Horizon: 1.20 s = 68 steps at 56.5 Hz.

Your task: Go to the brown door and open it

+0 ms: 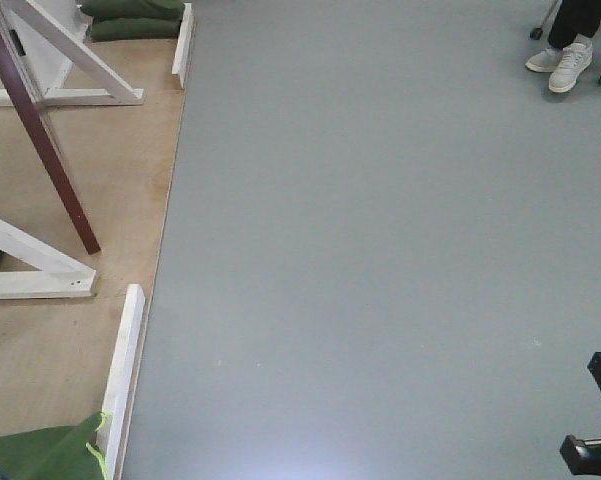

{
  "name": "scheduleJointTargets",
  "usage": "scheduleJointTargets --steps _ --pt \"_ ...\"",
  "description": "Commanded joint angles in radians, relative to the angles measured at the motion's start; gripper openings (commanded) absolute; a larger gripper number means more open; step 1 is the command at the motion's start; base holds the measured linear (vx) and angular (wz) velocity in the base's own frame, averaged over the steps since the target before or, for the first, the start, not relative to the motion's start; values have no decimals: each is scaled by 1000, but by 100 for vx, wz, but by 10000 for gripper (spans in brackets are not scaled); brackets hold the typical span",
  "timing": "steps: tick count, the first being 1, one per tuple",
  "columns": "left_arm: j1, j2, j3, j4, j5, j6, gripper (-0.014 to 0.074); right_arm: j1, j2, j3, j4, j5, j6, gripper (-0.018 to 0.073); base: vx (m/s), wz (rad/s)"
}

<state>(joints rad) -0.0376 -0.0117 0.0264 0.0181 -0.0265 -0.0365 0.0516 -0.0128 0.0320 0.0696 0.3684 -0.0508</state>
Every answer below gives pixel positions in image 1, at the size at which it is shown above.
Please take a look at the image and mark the white left sneaker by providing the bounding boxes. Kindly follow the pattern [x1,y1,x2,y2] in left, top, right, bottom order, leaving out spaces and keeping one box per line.
[548,42,593,94]

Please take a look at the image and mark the person's black trouser legs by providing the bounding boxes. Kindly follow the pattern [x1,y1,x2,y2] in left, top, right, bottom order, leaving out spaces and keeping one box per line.
[548,0,601,50]

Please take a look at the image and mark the green sandbag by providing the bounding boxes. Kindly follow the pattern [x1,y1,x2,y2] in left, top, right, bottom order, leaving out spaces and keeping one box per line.
[0,412,109,479]
[89,18,181,42]
[80,0,184,20]

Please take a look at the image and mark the white near edge rail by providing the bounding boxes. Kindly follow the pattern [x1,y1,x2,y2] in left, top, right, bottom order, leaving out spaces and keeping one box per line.
[97,284,146,479]

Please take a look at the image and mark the upper green sandbag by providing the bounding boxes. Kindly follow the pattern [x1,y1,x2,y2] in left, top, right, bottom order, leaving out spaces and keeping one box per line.
[80,0,184,20]

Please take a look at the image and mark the plywood base board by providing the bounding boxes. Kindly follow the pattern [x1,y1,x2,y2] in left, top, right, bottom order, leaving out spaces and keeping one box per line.
[0,9,197,480]

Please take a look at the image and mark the white edge rail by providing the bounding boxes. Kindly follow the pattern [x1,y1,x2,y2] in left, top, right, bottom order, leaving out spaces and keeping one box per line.
[97,284,146,479]
[171,2,195,90]

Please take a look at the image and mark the white brace frame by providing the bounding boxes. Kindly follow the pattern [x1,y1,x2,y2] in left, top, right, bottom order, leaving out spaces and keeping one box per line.
[0,219,98,300]
[0,1,144,107]

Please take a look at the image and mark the white far edge rail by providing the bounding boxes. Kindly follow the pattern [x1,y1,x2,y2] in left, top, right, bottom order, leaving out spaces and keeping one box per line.
[171,2,195,90]

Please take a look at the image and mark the lower green sandbag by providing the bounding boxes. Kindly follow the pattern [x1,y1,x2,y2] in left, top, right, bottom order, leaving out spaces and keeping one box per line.
[89,18,181,42]

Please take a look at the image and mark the white far brace frame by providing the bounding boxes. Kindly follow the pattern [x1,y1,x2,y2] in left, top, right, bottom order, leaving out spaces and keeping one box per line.
[0,1,144,107]

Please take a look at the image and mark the near green sandbag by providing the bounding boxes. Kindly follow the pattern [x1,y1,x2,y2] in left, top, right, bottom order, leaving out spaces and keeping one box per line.
[0,412,109,479]

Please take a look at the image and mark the white sneaker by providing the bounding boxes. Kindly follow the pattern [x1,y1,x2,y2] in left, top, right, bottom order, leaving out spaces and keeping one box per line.
[548,42,593,94]
[525,47,563,73]

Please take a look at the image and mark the white near brace frame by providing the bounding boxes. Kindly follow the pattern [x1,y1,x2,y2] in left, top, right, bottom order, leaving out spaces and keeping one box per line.
[0,219,98,300]

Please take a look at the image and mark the white right sneaker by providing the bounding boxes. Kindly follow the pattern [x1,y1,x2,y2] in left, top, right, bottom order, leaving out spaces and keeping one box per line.
[525,47,563,73]

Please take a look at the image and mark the brown wooden door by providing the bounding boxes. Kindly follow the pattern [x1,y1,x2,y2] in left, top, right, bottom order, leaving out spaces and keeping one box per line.
[0,12,101,254]

